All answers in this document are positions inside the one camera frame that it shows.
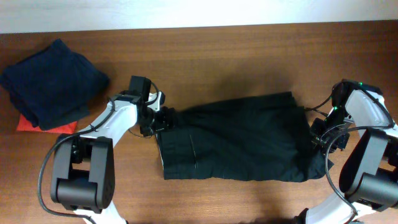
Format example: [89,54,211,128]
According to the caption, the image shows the black shorts garment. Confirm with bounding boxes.
[157,92,333,182]

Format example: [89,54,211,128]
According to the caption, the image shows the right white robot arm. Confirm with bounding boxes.
[293,80,397,224]

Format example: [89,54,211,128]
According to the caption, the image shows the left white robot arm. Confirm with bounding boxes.
[50,91,165,223]

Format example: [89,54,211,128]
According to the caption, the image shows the folded navy blue garment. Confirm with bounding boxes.
[1,39,109,131]

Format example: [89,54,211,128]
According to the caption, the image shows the folded orange cloth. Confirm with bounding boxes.
[16,113,78,134]

